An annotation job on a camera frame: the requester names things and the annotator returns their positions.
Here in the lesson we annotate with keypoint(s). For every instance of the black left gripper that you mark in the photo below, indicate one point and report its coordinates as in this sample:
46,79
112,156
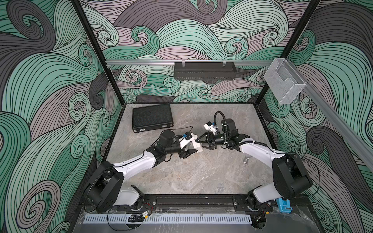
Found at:
184,155

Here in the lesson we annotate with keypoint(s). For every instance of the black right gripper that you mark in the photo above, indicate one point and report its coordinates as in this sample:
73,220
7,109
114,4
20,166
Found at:
211,145

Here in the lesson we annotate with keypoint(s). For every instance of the black corner frame post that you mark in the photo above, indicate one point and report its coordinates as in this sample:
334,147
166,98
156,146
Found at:
90,34

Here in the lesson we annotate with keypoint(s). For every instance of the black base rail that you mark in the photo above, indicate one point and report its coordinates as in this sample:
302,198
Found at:
164,202

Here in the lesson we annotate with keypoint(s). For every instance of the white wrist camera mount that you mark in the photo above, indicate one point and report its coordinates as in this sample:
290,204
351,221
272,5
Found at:
211,127
185,140

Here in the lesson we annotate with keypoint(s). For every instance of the black ribbed briefcase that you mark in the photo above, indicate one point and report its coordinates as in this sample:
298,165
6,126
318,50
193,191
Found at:
152,117

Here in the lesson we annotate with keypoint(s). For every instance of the black wall tray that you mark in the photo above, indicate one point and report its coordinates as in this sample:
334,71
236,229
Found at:
205,71

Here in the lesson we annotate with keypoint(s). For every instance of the clear acrylic wall holder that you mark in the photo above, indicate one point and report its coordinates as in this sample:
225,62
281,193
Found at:
284,80

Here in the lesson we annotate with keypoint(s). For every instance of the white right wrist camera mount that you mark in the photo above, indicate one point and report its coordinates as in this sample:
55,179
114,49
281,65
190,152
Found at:
211,127

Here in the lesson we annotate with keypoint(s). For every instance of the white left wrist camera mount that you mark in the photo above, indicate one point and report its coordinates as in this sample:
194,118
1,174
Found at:
185,140

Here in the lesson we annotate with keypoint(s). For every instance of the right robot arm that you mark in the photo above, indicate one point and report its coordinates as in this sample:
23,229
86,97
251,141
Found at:
290,176

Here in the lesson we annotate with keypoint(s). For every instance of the white slotted cable duct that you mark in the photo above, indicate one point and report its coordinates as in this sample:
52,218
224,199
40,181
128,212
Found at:
171,219

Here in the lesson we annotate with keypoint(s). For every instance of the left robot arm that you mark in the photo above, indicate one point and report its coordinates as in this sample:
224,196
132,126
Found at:
106,188

